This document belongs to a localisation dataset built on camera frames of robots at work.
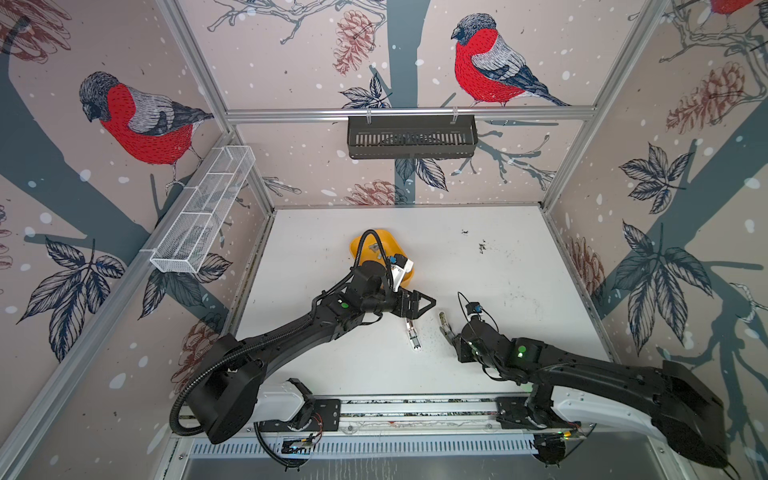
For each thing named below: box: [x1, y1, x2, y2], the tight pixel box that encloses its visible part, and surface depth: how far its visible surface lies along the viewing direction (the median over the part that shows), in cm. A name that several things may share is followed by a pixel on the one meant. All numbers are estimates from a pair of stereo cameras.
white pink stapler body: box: [405, 318, 422, 351], surface depth 87 cm
